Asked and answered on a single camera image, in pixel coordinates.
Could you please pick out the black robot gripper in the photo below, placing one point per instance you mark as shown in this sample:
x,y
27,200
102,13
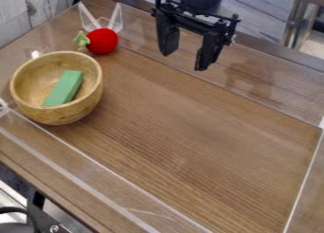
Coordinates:
x,y
207,14

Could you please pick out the green rectangular block stick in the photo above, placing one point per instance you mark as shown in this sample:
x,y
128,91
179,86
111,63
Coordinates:
x,y
64,89

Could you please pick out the brown wooden bowl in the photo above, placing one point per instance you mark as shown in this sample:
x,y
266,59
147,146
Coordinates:
x,y
35,78

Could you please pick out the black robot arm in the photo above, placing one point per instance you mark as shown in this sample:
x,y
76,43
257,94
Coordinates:
x,y
182,23

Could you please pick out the red toy radish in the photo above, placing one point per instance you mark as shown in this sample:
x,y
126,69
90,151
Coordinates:
x,y
100,41

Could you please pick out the metal table leg background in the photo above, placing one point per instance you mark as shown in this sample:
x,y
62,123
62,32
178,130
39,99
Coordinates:
x,y
299,24

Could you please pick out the clear acrylic front barrier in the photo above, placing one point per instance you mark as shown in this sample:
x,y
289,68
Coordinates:
x,y
91,191

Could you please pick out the clear acrylic corner bracket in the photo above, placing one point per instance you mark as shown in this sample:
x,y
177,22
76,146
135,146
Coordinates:
x,y
91,23

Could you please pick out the black table frame leg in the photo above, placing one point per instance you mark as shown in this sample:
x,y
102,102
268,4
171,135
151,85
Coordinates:
x,y
45,223

